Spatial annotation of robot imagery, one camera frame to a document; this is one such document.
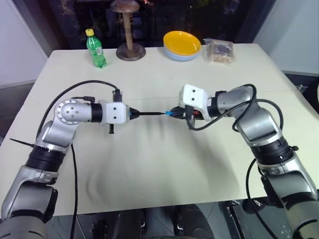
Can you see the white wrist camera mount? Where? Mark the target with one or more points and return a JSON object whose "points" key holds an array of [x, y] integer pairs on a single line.
{"points": [[193, 95], [114, 112]]}

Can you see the yellow bowl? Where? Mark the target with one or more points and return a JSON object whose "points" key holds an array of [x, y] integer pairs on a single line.
{"points": [[182, 42]]}

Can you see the dark object beside table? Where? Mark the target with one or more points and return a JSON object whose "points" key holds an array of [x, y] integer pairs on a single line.
{"points": [[312, 92]]}

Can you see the black box under table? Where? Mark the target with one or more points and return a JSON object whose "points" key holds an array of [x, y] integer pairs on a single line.
{"points": [[239, 221]]}

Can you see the black zip tie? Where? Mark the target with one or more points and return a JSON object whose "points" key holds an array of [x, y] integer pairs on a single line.
{"points": [[22, 143]]}

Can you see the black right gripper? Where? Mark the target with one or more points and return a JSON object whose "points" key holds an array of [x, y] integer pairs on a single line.
{"points": [[185, 112]]}

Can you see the clear plastic snack bag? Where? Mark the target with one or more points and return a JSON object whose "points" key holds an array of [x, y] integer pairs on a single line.
{"points": [[219, 52]]}

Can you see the blue marker cap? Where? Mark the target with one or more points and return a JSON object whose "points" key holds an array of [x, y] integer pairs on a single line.
{"points": [[169, 113]]}

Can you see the light blue bowl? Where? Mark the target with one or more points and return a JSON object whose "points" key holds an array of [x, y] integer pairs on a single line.
{"points": [[179, 58]]}

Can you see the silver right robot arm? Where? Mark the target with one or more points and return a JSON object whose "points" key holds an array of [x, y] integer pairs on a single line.
{"points": [[256, 119]]}

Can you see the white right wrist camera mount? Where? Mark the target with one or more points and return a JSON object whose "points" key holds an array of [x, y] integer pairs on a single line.
{"points": [[193, 95]]}

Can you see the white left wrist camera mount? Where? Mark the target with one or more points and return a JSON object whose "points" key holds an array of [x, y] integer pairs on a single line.
{"points": [[114, 112]]}

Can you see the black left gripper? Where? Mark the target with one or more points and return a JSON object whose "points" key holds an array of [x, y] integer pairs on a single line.
{"points": [[130, 117]]}

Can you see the brown wooden mushroom stand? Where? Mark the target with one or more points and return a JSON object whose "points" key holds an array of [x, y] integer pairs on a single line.
{"points": [[128, 30]]}

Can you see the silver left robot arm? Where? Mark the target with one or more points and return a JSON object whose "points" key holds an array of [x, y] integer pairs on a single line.
{"points": [[67, 113]]}

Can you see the green bottle with yellow cap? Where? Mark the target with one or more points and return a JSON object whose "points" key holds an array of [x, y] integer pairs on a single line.
{"points": [[96, 49]]}

